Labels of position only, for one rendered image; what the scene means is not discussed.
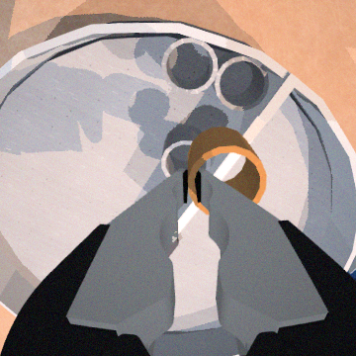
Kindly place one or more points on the bronze bushing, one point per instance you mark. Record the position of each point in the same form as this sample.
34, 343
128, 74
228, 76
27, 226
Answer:
250, 181

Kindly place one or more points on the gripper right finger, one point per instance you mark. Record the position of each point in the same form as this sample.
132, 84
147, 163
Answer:
272, 277

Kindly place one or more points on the blue crate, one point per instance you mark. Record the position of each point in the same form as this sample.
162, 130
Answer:
352, 269

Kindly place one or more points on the grey metal bushing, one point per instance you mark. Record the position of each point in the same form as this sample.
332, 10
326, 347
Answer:
256, 91
180, 135
195, 86

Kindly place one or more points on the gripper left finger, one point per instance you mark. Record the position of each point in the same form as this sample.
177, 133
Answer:
118, 280

